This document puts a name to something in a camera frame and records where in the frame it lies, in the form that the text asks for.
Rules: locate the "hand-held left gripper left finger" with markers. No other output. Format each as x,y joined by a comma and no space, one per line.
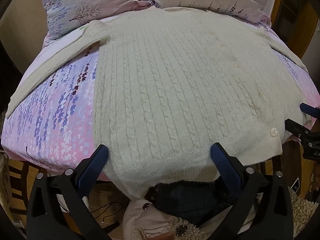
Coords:
93,163

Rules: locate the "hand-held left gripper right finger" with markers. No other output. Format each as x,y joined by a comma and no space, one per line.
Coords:
222,161

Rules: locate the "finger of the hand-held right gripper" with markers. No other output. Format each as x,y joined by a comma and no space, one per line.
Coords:
297,128
310,110

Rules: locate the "floral purple pink bed sheet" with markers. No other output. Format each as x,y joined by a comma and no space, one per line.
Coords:
57,120

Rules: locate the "beige shaggy rug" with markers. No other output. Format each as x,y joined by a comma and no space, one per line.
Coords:
303,212

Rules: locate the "dark wooden chair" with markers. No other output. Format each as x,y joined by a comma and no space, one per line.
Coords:
18,180

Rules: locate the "wooden bed headboard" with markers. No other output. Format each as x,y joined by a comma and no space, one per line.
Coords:
303,22

